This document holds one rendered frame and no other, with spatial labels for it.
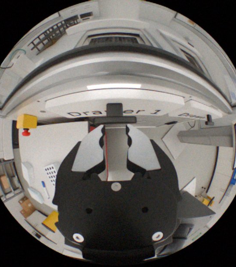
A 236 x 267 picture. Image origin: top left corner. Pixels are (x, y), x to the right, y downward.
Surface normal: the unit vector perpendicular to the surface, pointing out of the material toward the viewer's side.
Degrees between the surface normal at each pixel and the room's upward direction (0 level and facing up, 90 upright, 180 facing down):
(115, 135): 0
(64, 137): 0
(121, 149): 0
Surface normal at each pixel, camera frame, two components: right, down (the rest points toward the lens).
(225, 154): -0.99, 0.10
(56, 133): 0.01, -0.04
